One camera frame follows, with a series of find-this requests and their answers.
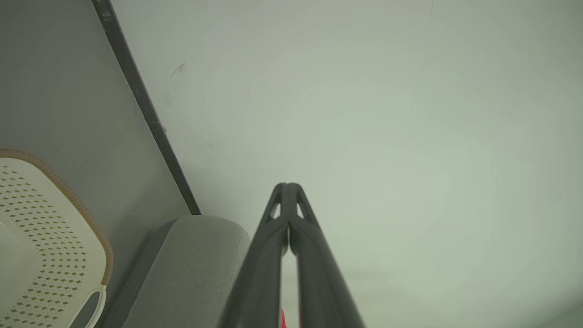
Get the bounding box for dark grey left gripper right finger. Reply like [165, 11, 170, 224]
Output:
[287, 183, 365, 328]

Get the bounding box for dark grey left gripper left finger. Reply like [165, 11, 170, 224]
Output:
[219, 183, 290, 328]

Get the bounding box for white perforated laundry basket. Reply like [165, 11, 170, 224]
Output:
[0, 149, 114, 328]

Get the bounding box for grey fabric sofa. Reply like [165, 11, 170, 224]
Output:
[102, 215, 251, 328]

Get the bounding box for dark grey baseboard strip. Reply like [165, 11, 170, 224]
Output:
[91, 0, 202, 215]

